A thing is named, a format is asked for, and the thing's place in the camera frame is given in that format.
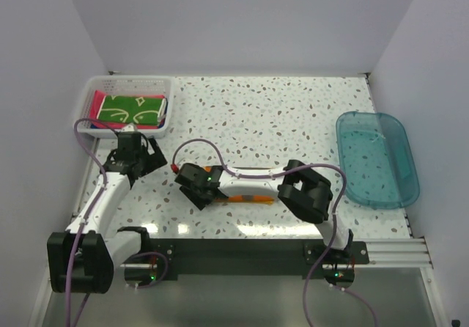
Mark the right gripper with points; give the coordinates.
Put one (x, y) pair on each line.
(200, 201)

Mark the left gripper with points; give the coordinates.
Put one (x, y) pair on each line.
(154, 160)

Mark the yellow green patterned towel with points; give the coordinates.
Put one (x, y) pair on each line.
(130, 109)

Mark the orange grey patterned towel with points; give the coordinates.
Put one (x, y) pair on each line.
(242, 185)

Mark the pink towel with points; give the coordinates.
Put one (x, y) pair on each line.
(96, 103)

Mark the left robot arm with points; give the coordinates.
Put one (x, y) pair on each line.
(83, 257)

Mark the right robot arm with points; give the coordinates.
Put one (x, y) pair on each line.
(310, 192)

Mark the teal plastic tub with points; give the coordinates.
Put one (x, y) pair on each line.
(375, 155)

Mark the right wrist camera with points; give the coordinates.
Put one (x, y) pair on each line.
(174, 168)

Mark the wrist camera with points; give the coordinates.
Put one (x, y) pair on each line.
(130, 128)
(174, 168)

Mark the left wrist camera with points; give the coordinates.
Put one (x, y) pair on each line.
(130, 128)

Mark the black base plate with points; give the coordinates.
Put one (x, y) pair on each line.
(228, 257)

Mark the aluminium rail frame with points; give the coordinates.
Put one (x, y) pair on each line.
(396, 288)

